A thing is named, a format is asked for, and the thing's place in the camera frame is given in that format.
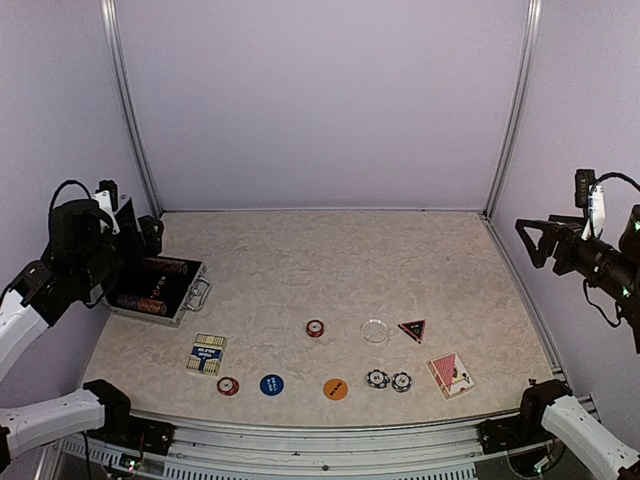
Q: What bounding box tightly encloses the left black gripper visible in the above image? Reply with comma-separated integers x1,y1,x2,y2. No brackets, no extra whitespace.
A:
76,214,163,292

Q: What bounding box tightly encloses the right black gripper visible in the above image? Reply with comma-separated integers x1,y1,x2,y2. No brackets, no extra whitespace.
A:
517,215,640,304

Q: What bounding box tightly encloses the aluminium poker chip case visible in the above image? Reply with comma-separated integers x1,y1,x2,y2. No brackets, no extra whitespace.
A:
105,252,212,327

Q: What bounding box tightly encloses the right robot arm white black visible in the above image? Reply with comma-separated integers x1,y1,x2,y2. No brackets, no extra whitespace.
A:
511,205,639,479

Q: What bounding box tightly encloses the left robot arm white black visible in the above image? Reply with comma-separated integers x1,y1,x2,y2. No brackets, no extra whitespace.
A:
1,180,164,467

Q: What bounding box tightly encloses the chip row in case back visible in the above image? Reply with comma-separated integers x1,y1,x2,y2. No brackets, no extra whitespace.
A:
141,257,189,275

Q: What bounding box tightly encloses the chip row in case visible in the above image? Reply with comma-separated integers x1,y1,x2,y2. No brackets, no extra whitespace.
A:
116,295,168,316
141,257,189,275

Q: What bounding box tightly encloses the chip row in case front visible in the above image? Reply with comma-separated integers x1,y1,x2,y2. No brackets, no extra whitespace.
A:
116,295,168,316

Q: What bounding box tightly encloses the blue playing card box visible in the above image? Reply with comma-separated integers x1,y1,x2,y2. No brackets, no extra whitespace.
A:
186,333,227,376

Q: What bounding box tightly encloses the black pink triangular button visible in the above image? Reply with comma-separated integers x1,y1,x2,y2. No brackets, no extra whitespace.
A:
398,319,426,344

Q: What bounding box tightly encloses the red poker chip front left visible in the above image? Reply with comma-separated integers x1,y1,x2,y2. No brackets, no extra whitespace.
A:
217,376,240,396

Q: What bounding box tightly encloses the red playing card deck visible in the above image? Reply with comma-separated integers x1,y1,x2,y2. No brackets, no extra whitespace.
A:
428,352,476,400

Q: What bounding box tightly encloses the red poker chip stack centre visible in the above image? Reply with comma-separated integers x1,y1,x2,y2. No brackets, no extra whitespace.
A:
306,319,325,338

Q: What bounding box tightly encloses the blue small blind button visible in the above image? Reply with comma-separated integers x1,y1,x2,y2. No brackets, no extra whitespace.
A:
259,374,284,397

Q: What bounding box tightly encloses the clear round dealer button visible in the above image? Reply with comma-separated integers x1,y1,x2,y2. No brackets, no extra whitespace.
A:
360,319,389,345

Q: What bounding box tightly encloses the blue white poker chip stack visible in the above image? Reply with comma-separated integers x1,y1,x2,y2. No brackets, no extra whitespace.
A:
366,369,390,389

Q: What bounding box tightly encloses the orange big blind button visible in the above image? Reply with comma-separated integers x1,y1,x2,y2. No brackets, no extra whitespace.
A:
323,378,349,401

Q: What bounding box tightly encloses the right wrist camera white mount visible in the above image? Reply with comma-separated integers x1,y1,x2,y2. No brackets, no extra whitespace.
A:
574,169,606,241

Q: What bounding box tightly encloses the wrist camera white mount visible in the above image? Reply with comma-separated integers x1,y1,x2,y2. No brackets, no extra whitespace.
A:
574,169,606,241
92,180,120,235

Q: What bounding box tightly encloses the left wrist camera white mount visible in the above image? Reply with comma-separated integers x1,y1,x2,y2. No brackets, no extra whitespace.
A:
92,180,120,235

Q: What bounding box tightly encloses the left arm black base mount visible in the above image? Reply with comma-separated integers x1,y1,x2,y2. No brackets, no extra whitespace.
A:
88,406,175,456

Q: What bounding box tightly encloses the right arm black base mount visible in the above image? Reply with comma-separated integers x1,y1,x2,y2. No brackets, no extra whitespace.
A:
477,414,552,455

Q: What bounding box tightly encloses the right aluminium corner post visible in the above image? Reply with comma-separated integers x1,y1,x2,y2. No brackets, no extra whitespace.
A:
483,0,543,222

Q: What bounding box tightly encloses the aluminium corner post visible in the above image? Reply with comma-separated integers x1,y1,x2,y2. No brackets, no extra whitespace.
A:
483,0,543,222
100,0,163,218

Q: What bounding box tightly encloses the aluminium front rail frame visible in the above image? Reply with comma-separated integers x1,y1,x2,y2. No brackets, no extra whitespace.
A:
34,394,616,480

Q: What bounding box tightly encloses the left aluminium corner post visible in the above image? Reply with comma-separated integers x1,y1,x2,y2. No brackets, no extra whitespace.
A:
100,0,163,218

